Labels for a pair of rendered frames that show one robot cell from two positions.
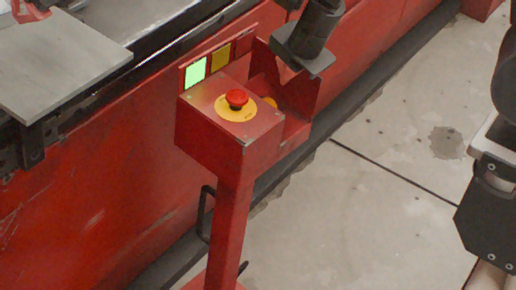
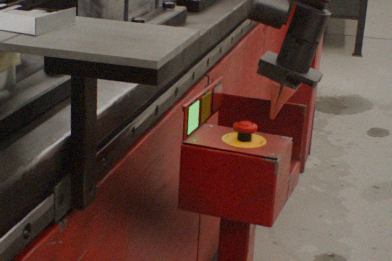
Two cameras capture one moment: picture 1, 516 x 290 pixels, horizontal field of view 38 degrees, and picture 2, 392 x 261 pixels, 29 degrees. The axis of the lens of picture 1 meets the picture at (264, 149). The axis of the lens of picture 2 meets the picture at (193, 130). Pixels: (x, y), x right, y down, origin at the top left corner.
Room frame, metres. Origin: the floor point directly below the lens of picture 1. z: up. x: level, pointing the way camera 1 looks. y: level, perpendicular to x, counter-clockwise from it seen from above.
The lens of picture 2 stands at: (-0.17, 0.44, 1.20)
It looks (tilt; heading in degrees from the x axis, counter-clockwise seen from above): 19 degrees down; 345
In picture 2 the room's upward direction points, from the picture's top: 3 degrees clockwise
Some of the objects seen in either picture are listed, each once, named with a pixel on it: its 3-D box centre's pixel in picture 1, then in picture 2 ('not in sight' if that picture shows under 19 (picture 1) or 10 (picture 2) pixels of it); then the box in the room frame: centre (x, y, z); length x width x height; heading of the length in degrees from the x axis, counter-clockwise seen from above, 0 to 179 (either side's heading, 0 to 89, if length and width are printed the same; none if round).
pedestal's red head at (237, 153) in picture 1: (247, 105); (244, 147); (0.98, 0.04, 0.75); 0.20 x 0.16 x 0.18; 147
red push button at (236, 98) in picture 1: (236, 102); (244, 133); (0.94, 0.06, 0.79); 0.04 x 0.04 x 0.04
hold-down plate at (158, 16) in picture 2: not in sight; (154, 24); (1.32, 0.14, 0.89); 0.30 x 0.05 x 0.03; 151
